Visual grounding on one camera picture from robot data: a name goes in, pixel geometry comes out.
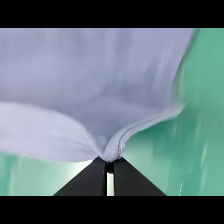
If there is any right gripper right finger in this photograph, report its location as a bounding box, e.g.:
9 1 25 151
112 157 167 197

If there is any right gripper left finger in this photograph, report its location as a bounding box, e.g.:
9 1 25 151
53 156 108 197

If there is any purple shirt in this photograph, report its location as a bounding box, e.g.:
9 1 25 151
0 28 196 164

